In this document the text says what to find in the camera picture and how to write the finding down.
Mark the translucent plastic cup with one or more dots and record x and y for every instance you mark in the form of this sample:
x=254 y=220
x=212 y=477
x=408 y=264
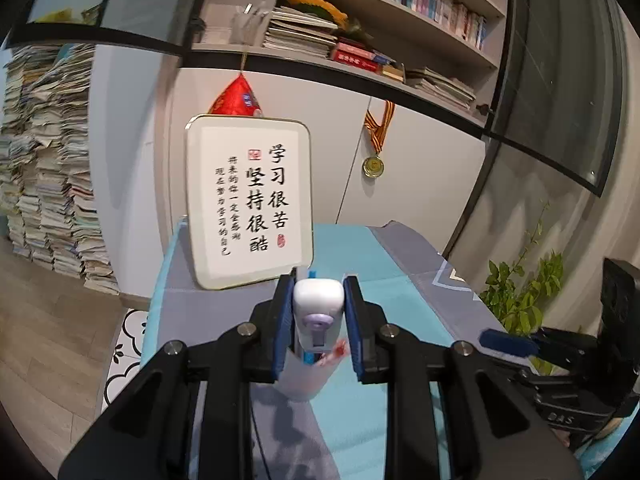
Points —
x=310 y=385

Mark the small stack of books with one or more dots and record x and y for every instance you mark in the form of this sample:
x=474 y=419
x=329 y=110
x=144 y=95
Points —
x=395 y=72

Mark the person's right forearm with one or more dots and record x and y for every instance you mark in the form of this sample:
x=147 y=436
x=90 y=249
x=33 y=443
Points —
x=600 y=452

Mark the gold medal with striped ribbon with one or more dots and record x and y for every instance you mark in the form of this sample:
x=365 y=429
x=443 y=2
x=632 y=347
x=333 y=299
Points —
x=374 y=166

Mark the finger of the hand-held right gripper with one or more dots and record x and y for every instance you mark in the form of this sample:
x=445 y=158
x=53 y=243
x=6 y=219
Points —
x=505 y=341

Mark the green potted plant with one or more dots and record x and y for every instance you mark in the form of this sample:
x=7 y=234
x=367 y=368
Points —
x=520 y=305

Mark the white and purple correction tape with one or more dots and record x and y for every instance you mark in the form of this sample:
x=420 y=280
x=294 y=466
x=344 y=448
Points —
x=317 y=300

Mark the black and white patterned mat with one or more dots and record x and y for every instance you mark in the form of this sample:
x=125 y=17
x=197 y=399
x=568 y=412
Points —
x=125 y=345

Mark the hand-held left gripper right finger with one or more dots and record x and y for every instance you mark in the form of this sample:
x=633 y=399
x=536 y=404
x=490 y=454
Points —
x=352 y=330

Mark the blue pen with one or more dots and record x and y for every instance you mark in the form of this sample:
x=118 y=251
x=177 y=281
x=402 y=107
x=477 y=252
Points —
x=313 y=274

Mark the yellow sunflower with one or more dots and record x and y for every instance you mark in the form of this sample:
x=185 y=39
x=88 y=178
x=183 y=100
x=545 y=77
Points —
x=315 y=7

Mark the teal and grey printed blanket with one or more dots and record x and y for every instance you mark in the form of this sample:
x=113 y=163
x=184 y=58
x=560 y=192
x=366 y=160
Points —
x=360 y=260

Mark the framed calligraphy sign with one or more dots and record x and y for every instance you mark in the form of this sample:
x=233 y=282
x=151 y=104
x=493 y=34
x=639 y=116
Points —
x=250 y=200

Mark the clear acrylic holder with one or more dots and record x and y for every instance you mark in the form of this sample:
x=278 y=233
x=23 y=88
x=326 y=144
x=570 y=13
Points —
x=247 y=27

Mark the stack of red books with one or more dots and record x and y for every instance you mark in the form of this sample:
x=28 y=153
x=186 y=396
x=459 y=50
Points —
x=352 y=55

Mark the white lower cabinet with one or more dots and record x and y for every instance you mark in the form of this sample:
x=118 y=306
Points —
x=340 y=135

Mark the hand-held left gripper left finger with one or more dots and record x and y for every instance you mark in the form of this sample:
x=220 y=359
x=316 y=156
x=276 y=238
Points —
x=282 y=330

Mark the tall stack of papers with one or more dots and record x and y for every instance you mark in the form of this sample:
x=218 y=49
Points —
x=50 y=160

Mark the red hanging pouch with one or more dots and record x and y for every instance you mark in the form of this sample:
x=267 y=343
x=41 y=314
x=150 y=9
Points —
x=235 y=97

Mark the white floral patterned pen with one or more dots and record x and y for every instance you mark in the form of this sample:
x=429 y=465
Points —
x=337 y=351

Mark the stack of magazines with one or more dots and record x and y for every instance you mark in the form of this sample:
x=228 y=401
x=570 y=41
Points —
x=295 y=35
x=440 y=85

